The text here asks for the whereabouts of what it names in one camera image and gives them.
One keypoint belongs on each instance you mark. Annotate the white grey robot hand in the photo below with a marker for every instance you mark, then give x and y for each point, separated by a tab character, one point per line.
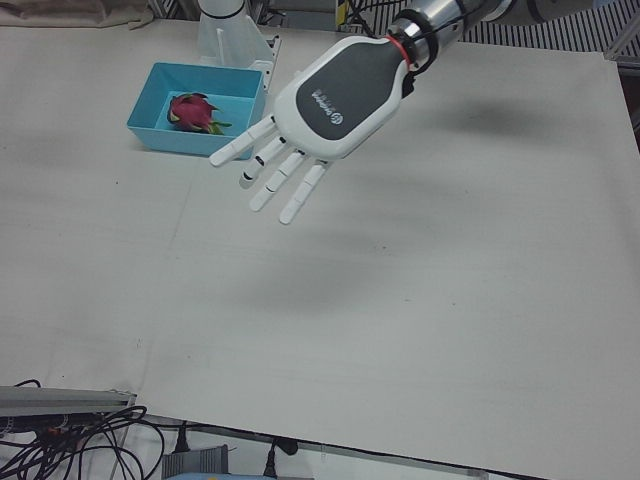
345	95

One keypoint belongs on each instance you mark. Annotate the pink dragon fruit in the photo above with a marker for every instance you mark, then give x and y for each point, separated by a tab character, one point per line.
192	112

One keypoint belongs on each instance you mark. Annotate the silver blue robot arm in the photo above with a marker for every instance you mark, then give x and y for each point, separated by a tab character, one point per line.
435	20

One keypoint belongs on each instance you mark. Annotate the yellow black hazard strip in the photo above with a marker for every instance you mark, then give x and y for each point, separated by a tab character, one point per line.
341	10

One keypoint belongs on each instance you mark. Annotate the light blue plastic bin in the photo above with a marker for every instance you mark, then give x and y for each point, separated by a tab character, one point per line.
150	135

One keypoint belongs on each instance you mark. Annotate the beige cloth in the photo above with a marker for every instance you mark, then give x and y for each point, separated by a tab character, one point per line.
65	12

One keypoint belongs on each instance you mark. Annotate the black power plug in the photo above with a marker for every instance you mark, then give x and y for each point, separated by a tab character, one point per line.
181	437
280	452

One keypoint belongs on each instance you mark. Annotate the grey ribbed block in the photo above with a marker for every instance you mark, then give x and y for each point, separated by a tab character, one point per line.
197	459

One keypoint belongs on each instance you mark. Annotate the grey monitor top bar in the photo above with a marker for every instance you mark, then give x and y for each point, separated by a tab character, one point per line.
65	397

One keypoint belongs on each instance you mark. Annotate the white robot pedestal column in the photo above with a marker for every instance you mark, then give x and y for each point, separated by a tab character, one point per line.
225	40

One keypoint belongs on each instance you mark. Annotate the aluminium frame post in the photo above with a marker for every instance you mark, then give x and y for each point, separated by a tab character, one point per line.
625	35

